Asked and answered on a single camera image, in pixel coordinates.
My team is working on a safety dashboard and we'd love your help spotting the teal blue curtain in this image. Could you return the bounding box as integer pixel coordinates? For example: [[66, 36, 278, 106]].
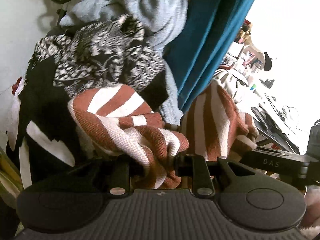
[[164, 0, 254, 112]]

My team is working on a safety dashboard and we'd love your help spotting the light blue fleece garment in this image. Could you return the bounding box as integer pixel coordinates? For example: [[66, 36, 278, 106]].
[[60, 0, 188, 125]]

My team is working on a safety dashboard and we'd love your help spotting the black white patterned garment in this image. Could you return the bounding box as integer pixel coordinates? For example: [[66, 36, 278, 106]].
[[26, 14, 168, 100]]

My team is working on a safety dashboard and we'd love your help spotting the rust white striped sweater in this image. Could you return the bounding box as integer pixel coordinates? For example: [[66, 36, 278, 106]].
[[68, 82, 259, 189]]

